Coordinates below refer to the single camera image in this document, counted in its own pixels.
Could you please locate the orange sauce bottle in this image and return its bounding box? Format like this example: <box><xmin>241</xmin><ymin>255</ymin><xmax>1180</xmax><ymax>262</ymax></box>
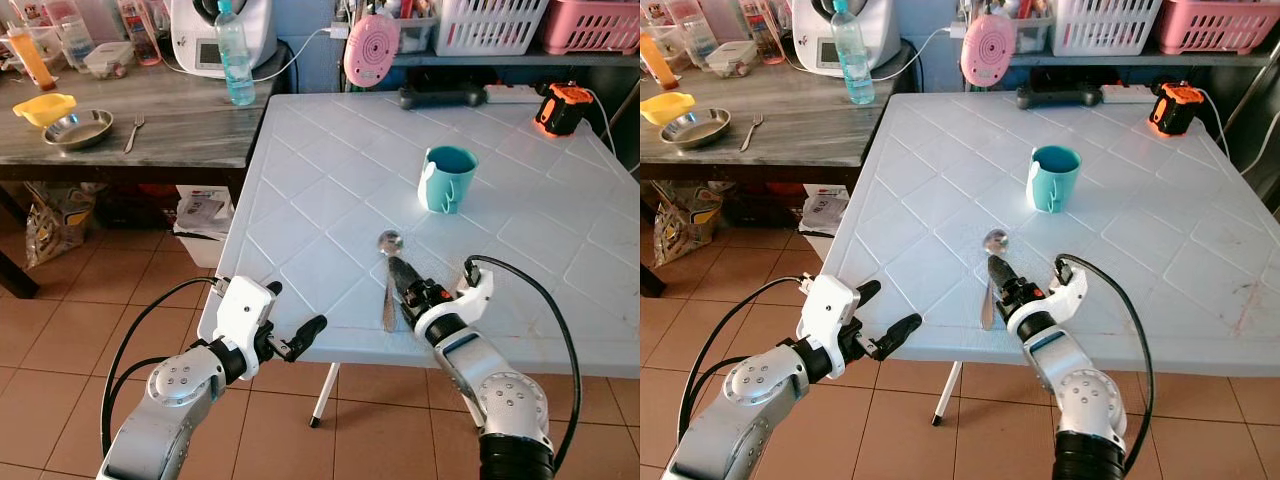
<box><xmin>640</xmin><ymin>30</ymin><xmax>679</xmax><ymax>91</ymax></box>
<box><xmin>5</xmin><ymin>22</ymin><xmax>58</xmax><ymax>93</ymax></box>

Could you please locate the white plastic folding table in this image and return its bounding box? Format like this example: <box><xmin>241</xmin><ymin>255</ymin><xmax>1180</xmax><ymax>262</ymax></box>
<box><xmin>815</xmin><ymin>92</ymin><xmax>1280</xmax><ymax>429</ymax></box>
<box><xmin>197</xmin><ymin>92</ymin><xmax>641</xmax><ymax>429</ymax></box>

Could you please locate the clear plastic water bottle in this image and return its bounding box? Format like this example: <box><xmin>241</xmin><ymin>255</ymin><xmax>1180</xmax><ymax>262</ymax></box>
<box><xmin>830</xmin><ymin>0</ymin><xmax>876</xmax><ymax>106</ymax></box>
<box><xmin>215</xmin><ymin>0</ymin><xmax>257</xmax><ymax>107</ymax></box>

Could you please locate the printed plastic bag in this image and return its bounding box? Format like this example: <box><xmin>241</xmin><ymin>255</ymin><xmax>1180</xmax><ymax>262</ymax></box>
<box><xmin>25</xmin><ymin>182</ymin><xmax>96</xmax><ymax>269</ymax></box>
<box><xmin>653</xmin><ymin>182</ymin><xmax>723</xmax><ymax>269</ymax></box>

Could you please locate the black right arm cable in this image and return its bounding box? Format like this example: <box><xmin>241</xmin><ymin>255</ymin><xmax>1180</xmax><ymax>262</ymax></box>
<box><xmin>465</xmin><ymin>255</ymin><xmax>583</xmax><ymax>471</ymax></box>
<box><xmin>1055</xmin><ymin>253</ymin><xmax>1156</xmax><ymax>471</ymax></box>

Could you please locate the small clear lidded container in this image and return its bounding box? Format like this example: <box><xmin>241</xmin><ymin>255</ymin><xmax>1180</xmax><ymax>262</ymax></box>
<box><xmin>705</xmin><ymin>42</ymin><xmax>758</xmax><ymax>79</ymax></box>
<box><xmin>85</xmin><ymin>42</ymin><xmax>136</xmax><ymax>79</ymax></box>

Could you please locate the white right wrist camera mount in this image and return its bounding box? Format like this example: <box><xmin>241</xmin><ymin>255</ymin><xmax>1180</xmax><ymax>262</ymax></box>
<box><xmin>1040</xmin><ymin>265</ymin><xmax>1089</xmax><ymax>316</ymax></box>
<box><xmin>440</xmin><ymin>262</ymin><xmax>496</xmax><ymax>321</ymax></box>

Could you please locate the white kitchen machine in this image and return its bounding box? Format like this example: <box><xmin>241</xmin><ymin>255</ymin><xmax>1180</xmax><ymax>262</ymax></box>
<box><xmin>170</xmin><ymin>0</ymin><xmax>278</xmax><ymax>79</ymax></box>
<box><xmin>790</xmin><ymin>0</ymin><xmax>901</xmax><ymax>79</ymax></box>

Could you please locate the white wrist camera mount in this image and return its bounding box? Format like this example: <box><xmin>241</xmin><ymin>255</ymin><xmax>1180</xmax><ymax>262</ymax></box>
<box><xmin>215</xmin><ymin>277</ymin><xmax>281</xmax><ymax>351</ymax></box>
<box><xmin>1040</xmin><ymin>265</ymin><xmax>1089</xmax><ymax>316</ymax></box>
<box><xmin>440</xmin><ymin>262</ymin><xmax>496</xmax><ymax>321</ymax></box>
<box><xmin>797</xmin><ymin>275</ymin><xmax>863</xmax><ymax>351</ymax></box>

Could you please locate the yellow plastic bowl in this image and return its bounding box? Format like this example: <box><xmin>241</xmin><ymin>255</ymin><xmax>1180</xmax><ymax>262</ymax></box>
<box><xmin>12</xmin><ymin>93</ymin><xmax>77</xmax><ymax>129</ymax></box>
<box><xmin>641</xmin><ymin>92</ymin><xmax>696</xmax><ymax>127</ymax></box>

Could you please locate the metal spoon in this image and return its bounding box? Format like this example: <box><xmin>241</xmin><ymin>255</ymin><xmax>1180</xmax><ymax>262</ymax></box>
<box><xmin>978</xmin><ymin>228</ymin><xmax>1011</xmax><ymax>331</ymax></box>
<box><xmin>375</xmin><ymin>230</ymin><xmax>406</xmax><ymax>334</ymax></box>

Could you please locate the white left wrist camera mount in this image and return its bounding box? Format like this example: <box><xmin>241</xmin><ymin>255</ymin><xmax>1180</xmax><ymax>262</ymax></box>
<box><xmin>215</xmin><ymin>277</ymin><xmax>281</xmax><ymax>351</ymax></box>
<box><xmin>797</xmin><ymin>275</ymin><xmax>863</xmax><ymax>351</ymax></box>

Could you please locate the metal shelf rack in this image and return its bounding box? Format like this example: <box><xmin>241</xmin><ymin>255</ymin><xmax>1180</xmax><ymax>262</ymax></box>
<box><xmin>1010</xmin><ymin>0</ymin><xmax>1280</xmax><ymax>171</ymax></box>
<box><xmin>390</xmin><ymin>0</ymin><xmax>641</xmax><ymax>71</ymax></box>

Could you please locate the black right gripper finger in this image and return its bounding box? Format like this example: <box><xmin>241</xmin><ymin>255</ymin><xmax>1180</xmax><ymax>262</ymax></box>
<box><xmin>387</xmin><ymin>256</ymin><xmax>419</xmax><ymax>301</ymax></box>
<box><xmin>986</xmin><ymin>255</ymin><xmax>1017</xmax><ymax>299</ymax></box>

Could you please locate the clear plastic jar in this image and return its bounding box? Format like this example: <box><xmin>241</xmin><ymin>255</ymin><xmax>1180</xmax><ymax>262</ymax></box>
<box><xmin>45</xmin><ymin>0</ymin><xmax>96</xmax><ymax>71</ymax></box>
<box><xmin>665</xmin><ymin>0</ymin><xmax>716</xmax><ymax>66</ymax></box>

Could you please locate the pink round gadget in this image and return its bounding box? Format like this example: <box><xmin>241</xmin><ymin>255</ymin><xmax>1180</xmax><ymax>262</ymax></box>
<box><xmin>960</xmin><ymin>13</ymin><xmax>1018</xmax><ymax>88</ymax></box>
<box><xmin>343</xmin><ymin>13</ymin><xmax>401</xmax><ymax>89</ymax></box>

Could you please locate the white plastic basket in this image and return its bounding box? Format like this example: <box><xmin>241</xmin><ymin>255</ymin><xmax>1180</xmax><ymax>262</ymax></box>
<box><xmin>432</xmin><ymin>0</ymin><xmax>551</xmax><ymax>58</ymax></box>
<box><xmin>1050</xmin><ymin>0</ymin><xmax>1166</xmax><ymax>58</ymax></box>

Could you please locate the stainless steel plate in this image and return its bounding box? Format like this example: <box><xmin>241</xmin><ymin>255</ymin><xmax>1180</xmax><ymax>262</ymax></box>
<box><xmin>660</xmin><ymin>108</ymin><xmax>733</xmax><ymax>151</ymax></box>
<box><xmin>42</xmin><ymin>109</ymin><xmax>114</xmax><ymax>151</ymax></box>

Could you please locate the bottle with pink liquid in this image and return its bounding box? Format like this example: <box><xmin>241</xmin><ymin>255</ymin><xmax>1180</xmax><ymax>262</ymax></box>
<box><xmin>740</xmin><ymin>0</ymin><xmax>786</xmax><ymax>63</ymax></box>
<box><xmin>118</xmin><ymin>0</ymin><xmax>163</xmax><ymax>66</ymax></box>

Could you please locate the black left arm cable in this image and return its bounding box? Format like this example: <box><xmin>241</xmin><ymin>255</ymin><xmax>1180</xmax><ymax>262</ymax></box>
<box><xmin>100</xmin><ymin>277</ymin><xmax>226</xmax><ymax>456</ymax></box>
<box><xmin>678</xmin><ymin>277</ymin><xmax>811</xmax><ymax>446</ymax></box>

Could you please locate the orange and black device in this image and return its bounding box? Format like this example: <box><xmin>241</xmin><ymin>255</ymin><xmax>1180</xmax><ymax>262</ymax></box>
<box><xmin>533</xmin><ymin>83</ymin><xmax>593</xmax><ymax>138</ymax></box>
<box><xmin>1147</xmin><ymin>83</ymin><xmax>1206</xmax><ymax>138</ymax></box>

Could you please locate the black bar-shaped object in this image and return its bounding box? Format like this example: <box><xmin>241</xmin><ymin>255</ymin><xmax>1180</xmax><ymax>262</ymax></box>
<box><xmin>1015</xmin><ymin>85</ymin><xmax>1104</xmax><ymax>111</ymax></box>
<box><xmin>398</xmin><ymin>85</ymin><xmax>488</xmax><ymax>111</ymax></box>

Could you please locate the grey wooden side table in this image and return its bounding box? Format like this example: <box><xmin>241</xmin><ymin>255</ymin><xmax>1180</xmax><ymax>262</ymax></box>
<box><xmin>0</xmin><ymin>60</ymin><xmax>291</xmax><ymax>301</ymax></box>
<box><xmin>640</xmin><ymin>60</ymin><xmax>906</xmax><ymax>301</ymax></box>

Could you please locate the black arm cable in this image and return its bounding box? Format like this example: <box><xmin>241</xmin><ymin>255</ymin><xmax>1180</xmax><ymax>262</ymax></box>
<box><xmin>100</xmin><ymin>277</ymin><xmax>226</xmax><ymax>456</ymax></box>
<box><xmin>678</xmin><ymin>277</ymin><xmax>811</xmax><ymax>446</ymax></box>
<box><xmin>465</xmin><ymin>255</ymin><xmax>583</xmax><ymax>471</ymax></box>
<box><xmin>1055</xmin><ymin>253</ymin><xmax>1156</xmax><ymax>471</ymax></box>

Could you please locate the pink plastic basket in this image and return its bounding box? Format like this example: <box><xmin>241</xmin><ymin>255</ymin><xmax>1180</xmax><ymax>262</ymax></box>
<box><xmin>1157</xmin><ymin>0</ymin><xmax>1280</xmax><ymax>56</ymax></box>
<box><xmin>543</xmin><ymin>0</ymin><xmax>641</xmax><ymax>56</ymax></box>

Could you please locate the teal mug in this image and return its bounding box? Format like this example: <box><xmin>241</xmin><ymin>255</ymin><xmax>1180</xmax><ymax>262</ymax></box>
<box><xmin>1027</xmin><ymin>145</ymin><xmax>1083</xmax><ymax>214</ymax></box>
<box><xmin>418</xmin><ymin>146</ymin><xmax>479</xmax><ymax>214</ymax></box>

